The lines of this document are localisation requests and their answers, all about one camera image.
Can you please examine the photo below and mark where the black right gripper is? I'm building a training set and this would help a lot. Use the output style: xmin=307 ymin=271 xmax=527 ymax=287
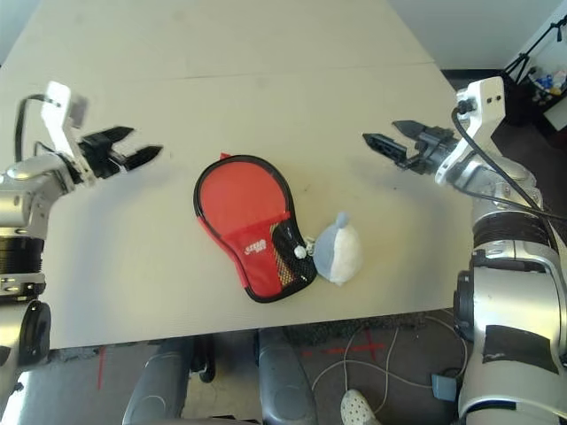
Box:
xmin=361 ymin=120 xmax=462 ymax=175

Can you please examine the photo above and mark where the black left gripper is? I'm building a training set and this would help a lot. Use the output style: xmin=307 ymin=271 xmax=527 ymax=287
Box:
xmin=80 ymin=126 xmax=165 ymax=180

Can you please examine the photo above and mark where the grey plush zipper charm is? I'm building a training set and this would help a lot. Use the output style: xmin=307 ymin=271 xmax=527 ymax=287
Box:
xmin=294 ymin=211 xmax=364 ymax=286

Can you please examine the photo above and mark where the black red paddle case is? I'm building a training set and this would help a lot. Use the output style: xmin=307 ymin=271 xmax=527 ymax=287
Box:
xmin=192 ymin=152 xmax=318 ymax=305

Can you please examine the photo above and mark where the black bin with bottles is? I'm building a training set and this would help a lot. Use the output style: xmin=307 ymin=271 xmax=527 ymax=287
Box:
xmin=504 ymin=66 xmax=567 ymax=128

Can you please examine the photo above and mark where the black tripod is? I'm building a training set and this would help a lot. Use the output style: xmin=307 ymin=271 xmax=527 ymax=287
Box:
xmin=504 ymin=15 xmax=567 ymax=85

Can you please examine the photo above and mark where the black table leg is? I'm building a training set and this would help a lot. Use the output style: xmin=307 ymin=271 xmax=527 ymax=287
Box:
xmin=190 ymin=336 xmax=217 ymax=384

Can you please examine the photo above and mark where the grey robot left leg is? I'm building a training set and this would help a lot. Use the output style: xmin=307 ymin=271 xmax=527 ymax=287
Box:
xmin=123 ymin=338 xmax=196 ymax=425

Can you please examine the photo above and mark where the grey robot leg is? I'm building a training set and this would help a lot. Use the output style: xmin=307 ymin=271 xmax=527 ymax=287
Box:
xmin=123 ymin=338 xmax=196 ymax=425
xmin=258 ymin=329 xmax=318 ymax=425

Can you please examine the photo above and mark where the blue-grey power adapter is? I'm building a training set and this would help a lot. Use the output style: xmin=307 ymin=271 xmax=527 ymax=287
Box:
xmin=431 ymin=374 xmax=457 ymax=402

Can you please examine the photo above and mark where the grey robot right leg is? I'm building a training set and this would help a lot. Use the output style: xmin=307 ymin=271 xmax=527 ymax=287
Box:
xmin=258 ymin=329 xmax=318 ymax=425

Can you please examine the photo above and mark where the white perforated shoe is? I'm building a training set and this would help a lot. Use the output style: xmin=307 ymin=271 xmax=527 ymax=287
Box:
xmin=339 ymin=389 xmax=377 ymax=425

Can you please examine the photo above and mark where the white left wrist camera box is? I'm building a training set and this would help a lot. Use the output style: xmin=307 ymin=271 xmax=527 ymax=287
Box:
xmin=40 ymin=81 xmax=97 ymax=187

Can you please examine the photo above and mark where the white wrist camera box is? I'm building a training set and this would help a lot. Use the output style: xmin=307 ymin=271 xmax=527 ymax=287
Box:
xmin=40 ymin=81 xmax=97 ymax=187
xmin=433 ymin=75 xmax=506 ymax=185

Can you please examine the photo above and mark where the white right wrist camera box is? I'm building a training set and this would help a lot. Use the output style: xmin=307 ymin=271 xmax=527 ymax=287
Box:
xmin=433 ymin=75 xmax=506 ymax=185

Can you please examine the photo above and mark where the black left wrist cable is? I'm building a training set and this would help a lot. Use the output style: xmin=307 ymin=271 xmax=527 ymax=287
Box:
xmin=12 ymin=95 xmax=61 ymax=161

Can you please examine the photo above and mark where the white floor cable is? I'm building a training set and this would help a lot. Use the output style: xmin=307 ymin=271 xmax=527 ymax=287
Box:
xmin=312 ymin=316 xmax=469 ymax=421

